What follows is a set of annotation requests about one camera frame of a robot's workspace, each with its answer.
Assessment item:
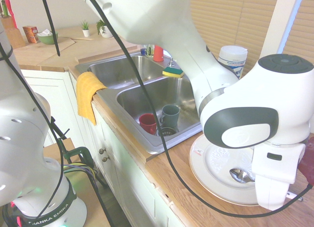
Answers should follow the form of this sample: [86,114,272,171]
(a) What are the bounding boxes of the stainless steel double sink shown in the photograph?
[75,52,204,155]

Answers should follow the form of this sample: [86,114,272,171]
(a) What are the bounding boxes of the wooden knife block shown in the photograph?
[1,17,26,49]

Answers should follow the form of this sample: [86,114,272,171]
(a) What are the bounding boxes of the green clamp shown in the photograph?
[57,137,95,169]

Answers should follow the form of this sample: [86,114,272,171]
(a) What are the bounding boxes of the white kitchen cabinet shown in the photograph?
[21,69,183,227]

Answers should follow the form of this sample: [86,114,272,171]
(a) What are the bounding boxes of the Lysol wipes canister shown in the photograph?
[218,45,248,80]

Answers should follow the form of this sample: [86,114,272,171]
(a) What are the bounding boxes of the wooden cutting board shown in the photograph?
[12,37,76,66]

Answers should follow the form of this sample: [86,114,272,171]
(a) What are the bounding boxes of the trailing plant in white pot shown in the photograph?
[96,19,114,39]

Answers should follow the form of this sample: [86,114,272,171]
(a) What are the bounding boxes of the metal drain strainer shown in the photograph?
[156,126,178,136]

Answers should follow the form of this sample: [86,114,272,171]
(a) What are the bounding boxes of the yellow green sponge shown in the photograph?
[162,66,184,78]

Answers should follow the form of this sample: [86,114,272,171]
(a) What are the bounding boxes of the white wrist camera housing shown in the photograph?
[253,143,307,185]

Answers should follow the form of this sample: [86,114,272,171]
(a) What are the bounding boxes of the white window frame post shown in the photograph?
[263,0,305,58]

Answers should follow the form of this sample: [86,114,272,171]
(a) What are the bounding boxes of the red bottle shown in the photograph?
[153,45,164,62]

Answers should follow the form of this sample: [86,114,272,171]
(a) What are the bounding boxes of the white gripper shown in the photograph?
[255,173,290,211]

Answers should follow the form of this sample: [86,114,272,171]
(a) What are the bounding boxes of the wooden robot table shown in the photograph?
[44,138,111,227]

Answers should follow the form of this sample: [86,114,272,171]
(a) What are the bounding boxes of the black cable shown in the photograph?
[40,0,61,57]
[0,43,65,219]
[82,0,314,218]

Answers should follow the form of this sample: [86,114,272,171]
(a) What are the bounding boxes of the small potted plant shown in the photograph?
[80,20,91,37]

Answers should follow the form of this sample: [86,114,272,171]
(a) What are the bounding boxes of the red cup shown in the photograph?
[138,113,157,135]

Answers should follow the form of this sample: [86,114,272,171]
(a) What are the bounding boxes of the green bowl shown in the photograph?
[36,31,59,45]

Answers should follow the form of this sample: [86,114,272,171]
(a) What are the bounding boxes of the red handled utensil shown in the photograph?
[4,0,18,29]

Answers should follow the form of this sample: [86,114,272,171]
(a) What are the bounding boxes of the clear glass jar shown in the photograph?
[143,44,155,56]

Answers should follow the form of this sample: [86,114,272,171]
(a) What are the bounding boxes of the orange cardboard box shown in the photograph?
[22,25,39,44]

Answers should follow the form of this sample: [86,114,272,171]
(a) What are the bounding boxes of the grey green mug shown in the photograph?
[159,104,181,128]

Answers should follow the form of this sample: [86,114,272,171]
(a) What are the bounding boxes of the bundle of coloured wires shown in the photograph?
[61,163,99,181]

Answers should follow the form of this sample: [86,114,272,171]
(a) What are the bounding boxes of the wide tan window blinds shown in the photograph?
[190,0,280,76]

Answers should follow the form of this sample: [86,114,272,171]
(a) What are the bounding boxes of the cream plate with gold rim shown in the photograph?
[188,134,261,206]

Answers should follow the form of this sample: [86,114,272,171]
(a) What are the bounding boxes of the white handled metal spoon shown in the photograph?
[229,168,304,202]

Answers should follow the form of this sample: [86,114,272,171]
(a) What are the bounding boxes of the yellow dish cloth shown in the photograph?
[76,72,108,126]

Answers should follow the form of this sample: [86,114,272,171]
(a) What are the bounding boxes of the narrow tan window blinds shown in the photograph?
[282,0,314,66]

